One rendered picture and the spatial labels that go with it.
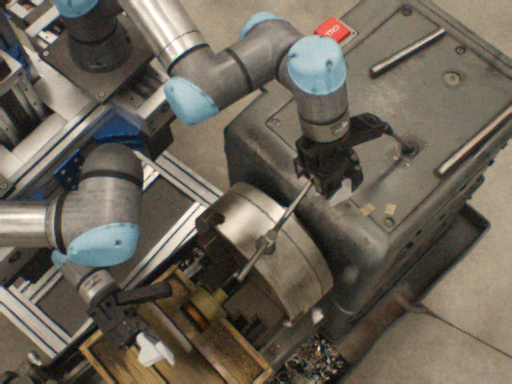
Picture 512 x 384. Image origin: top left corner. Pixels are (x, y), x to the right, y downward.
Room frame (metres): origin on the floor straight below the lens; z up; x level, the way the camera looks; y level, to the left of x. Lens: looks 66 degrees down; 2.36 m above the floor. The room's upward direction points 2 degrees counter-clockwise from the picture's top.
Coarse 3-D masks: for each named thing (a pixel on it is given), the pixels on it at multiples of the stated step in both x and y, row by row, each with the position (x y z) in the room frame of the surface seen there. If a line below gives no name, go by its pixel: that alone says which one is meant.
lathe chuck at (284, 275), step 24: (240, 216) 0.46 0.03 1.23; (264, 216) 0.46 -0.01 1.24; (240, 240) 0.41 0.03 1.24; (288, 240) 0.41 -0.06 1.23; (240, 264) 0.39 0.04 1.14; (264, 264) 0.36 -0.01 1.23; (288, 264) 0.37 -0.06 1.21; (240, 288) 0.40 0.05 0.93; (264, 288) 0.34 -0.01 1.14; (288, 288) 0.32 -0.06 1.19; (312, 288) 0.33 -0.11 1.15; (288, 312) 0.29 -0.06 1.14
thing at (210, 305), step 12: (204, 288) 0.35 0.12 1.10; (192, 300) 0.32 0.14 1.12; (204, 300) 0.32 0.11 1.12; (216, 300) 0.32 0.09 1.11; (228, 300) 0.33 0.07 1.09; (192, 312) 0.30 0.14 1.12; (204, 312) 0.30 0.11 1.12; (216, 312) 0.30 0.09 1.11; (192, 324) 0.29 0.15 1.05; (204, 324) 0.28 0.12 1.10
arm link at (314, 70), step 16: (304, 48) 0.51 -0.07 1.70; (320, 48) 0.51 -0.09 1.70; (336, 48) 0.51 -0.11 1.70; (288, 64) 0.50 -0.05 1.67; (304, 64) 0.48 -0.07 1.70; (320, 64) 0.48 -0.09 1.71; (336, 64) 0.48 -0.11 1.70; (288, 80) 0.50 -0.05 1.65; (304, 80) 0.47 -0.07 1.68; (320, 80) 0.47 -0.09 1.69; (336, 80) 0.47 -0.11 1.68; (304, 96) 0.47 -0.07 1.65; (320, 96) 0.46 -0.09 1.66; (336, 96) 0.47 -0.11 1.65; (304, 112) 0.46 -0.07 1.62; (320, 112) 0.45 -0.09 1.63; (336, 112) 0.46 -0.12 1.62
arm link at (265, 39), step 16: (256, 16) 0.62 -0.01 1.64; (272, 16) 0.61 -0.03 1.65; (240, 32) 0.60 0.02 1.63; (256, 32) 0.58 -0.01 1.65; (272, 32) 0.57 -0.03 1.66; (288, 32) 0.57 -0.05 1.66; (240, 48) 0.55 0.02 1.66; (256, 48) 0.55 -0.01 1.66; (272, 48) 0.55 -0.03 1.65; (288, 48) 0.54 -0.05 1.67; (256, 64) 0.53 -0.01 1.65; (272, 64) 0.53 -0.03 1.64; (256, 80) 0.51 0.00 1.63; (272, 80) 0.53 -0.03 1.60
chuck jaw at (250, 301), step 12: (252, 288) 0.35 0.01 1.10; (240, 300) 0.32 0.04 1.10; (252, 300) 0.32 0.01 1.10; (264, 300) 0.32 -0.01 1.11; (228, 312) 0.30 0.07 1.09; (240, 312) 0.30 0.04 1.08; (252, 312) 0.30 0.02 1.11; (264, 312) 0.30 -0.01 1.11; (276, 312) 0.30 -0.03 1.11; (276, 324) 0.27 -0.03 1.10
